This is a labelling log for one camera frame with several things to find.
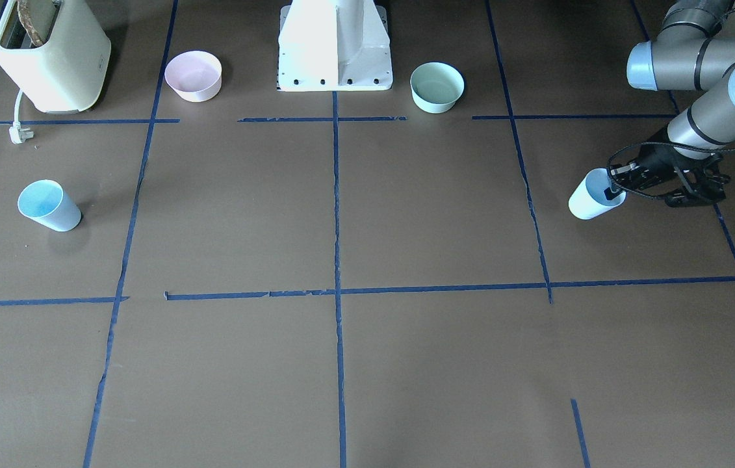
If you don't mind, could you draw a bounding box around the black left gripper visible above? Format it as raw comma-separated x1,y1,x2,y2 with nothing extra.
604,127,730,207

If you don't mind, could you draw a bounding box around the white toaster power cord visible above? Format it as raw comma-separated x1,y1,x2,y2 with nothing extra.
9,89,35,145

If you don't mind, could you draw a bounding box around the pale green bowl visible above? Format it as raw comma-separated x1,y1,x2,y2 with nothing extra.
409,62,465,114

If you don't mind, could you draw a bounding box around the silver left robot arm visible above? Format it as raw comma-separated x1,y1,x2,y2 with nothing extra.
598,1,735,207

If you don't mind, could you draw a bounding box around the toasted bread slice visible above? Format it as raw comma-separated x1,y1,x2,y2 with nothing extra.
16,0,59,47

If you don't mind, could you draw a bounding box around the pink bowl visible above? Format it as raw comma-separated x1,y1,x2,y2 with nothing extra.
163,50,224,103

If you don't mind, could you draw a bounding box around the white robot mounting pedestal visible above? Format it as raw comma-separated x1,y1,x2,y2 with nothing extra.
276,1,394,92

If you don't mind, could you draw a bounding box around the blue cup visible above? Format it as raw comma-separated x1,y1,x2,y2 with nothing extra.
17,179,83,232
567,168,626,220

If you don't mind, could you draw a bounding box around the cream white toaster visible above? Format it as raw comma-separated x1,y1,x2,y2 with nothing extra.
0,1,111,114

